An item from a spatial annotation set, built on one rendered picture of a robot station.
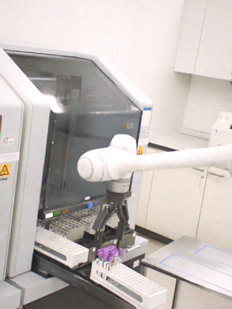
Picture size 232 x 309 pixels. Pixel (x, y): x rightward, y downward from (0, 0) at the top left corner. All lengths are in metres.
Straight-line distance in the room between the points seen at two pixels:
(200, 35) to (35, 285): 3.10
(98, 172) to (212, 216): 2.75
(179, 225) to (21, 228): 2.63
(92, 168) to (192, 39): 3.16
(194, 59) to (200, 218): 1.39
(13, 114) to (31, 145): 0.16
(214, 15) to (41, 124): 2.89
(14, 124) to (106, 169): 0.40
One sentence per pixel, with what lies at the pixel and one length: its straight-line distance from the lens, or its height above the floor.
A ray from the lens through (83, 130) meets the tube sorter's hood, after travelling 2.18.
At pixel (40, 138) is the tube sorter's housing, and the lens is 2.02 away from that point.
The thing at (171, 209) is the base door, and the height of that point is 0.35.
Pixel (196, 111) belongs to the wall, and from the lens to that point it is 5.07.
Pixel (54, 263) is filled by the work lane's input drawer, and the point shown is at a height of 0.80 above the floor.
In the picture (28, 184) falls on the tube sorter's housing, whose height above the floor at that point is 1.12.
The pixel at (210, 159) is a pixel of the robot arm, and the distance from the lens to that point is 1.72.
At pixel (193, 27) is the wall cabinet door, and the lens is 4.74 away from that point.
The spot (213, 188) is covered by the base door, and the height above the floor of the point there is 0.64.
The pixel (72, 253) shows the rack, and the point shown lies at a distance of 2.12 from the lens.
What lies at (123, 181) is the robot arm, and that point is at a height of 1.21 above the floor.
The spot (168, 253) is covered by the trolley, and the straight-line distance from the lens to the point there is 2.37.
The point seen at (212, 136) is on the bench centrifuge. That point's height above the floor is 1.06.
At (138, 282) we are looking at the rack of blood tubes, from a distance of 1.94.
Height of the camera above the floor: 1.72
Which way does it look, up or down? 12 degrees down
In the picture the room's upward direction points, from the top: 8 degrees clockwise
